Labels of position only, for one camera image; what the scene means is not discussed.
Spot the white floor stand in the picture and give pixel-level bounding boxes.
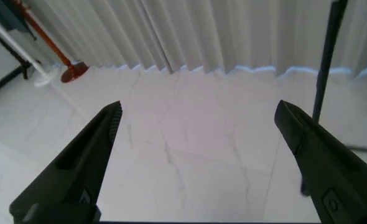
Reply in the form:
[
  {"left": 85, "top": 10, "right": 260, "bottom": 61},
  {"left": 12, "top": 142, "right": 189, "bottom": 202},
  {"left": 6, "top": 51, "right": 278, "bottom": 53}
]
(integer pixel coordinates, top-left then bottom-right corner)
[{"left": 0, "top": 9, "right": 60, "bottom": 88}]

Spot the red floor stand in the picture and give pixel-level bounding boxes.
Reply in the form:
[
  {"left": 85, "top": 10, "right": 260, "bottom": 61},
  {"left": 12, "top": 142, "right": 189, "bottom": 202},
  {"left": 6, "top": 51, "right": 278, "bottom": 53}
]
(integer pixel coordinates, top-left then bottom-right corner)
[{"left": 11, "top": 0, "right": 90, "bottom": 83}]

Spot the white curtain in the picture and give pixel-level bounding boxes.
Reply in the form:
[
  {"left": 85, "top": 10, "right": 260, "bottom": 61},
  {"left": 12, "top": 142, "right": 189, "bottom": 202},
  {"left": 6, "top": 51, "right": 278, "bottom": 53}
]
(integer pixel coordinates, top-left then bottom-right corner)
[{"left": 21, "top": 0, "right": 367, "bottom": 78}]

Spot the black floor stand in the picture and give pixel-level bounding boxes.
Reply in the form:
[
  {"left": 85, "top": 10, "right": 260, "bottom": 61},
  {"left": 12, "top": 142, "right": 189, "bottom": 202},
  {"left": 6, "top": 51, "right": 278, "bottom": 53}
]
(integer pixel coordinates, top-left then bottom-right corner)
[{"left": 0, "top": 23, "right": 42, "bottom": 100}]

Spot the black clothes rack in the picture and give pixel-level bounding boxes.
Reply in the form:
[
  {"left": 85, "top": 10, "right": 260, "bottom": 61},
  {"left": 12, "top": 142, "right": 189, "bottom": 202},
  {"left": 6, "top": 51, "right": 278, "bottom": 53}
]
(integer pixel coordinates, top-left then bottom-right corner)
[{"left": 300, "top": 0, "right": 367, "bottom": 197}]

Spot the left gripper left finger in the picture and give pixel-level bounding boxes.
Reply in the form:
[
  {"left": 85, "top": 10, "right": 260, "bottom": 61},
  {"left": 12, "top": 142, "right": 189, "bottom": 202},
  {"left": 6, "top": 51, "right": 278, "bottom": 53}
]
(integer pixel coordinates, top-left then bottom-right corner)
[{"left": 8, "top": 101, "right": 123, "bottom": 224}]

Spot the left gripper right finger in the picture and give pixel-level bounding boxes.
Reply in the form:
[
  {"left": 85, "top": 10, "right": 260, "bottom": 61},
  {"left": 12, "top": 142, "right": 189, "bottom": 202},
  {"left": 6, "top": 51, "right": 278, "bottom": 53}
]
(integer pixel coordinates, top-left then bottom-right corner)
[{"left": 274, "top": 100, "right": 367, "bottom": 224}]

